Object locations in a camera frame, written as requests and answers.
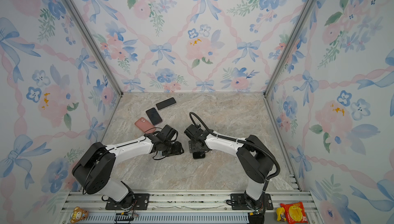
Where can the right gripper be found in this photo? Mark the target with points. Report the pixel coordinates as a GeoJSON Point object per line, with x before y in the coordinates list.
{"type": "Point", "coordinates": [192, 147]}

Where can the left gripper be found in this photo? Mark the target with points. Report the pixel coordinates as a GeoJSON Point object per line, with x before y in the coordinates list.
{"type": "Point", "coordinates": [178, 149]}

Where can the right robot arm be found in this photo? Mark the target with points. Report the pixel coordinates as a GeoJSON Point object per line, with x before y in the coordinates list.
{"type": "Point", "coordinates": [259, 164]}

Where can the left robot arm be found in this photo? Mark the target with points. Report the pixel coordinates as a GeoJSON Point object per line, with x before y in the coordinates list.
{"type": "Point", "coordinates": [93, 171]}

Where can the black phone middle back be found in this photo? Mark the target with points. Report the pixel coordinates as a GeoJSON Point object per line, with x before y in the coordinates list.
{"type": "Point", "coordinates": [154, 116]}

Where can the black phone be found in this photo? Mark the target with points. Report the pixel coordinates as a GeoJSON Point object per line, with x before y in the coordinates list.
{"type": "Point", "coordinates": [166, 103]}
{"type": "Point", "coordinates": [154, 116]}

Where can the pink phone case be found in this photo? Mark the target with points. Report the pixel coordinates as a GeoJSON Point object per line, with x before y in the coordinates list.
{"type": "Point", "coordinates": [145, 126]}

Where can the black phone far back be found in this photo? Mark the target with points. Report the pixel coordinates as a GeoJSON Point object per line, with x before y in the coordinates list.
{"type": "Point", "coordinates": [166, 103]}

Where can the yellow toy figure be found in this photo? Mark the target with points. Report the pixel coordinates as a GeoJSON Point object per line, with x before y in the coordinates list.
{"type": "Point", "coordinates": [281, 216]}

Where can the red snack packet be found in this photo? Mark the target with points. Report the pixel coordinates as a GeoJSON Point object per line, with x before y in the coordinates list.
{"type": "Point", "coordinates": [294, 213]}

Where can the monkey plush toy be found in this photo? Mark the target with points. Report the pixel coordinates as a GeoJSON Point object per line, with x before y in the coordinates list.
{"type": "Point", "coordinates": [78, 215]}

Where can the aluminium rail frame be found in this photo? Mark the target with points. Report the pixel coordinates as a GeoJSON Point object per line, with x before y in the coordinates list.
{"type": "Point", "coordinates": [186, 207]}

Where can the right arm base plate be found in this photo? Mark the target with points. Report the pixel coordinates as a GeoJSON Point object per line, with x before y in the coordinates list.
{"type": "Point", "coordinates": [238, 201]}

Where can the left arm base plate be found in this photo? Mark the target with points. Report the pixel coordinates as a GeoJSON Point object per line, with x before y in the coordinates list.
{"type": "Point", "coordinates": [132, 201]}

